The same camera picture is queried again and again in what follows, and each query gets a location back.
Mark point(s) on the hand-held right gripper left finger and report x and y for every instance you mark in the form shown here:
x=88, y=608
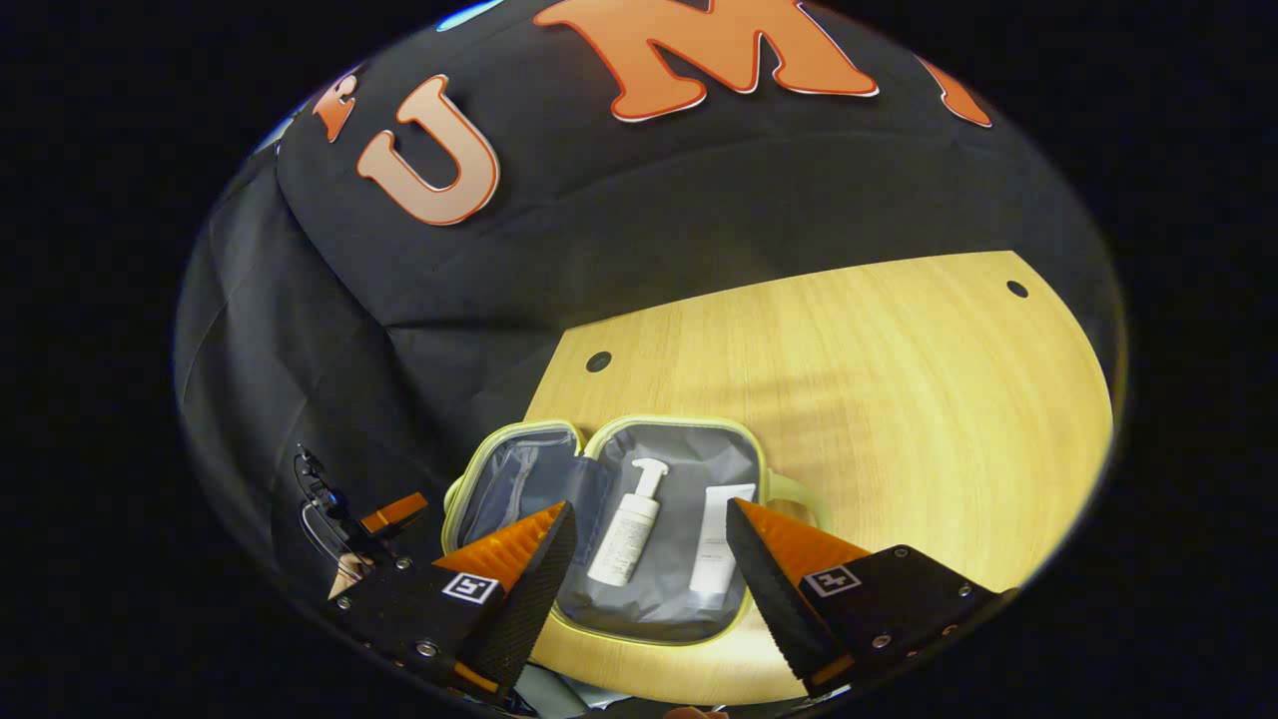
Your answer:
x=529, y=599

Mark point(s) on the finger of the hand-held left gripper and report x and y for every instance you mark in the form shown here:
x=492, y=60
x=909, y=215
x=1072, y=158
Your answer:
x=394, y=512

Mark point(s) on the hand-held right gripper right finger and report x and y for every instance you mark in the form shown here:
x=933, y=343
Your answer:
x=769, y=599

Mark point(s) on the white skin care tube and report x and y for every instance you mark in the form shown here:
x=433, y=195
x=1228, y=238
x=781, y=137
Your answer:
x=711, y=549

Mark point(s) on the white pump bottle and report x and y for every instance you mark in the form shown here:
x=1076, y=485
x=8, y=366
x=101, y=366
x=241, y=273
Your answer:
x=624, y=539

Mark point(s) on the pale yellow suitcase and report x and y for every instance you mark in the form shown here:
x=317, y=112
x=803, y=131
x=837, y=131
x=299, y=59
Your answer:
x=679, y=459

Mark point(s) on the person's grey clothing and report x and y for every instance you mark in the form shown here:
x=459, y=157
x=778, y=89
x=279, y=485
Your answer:
x=554, y=691

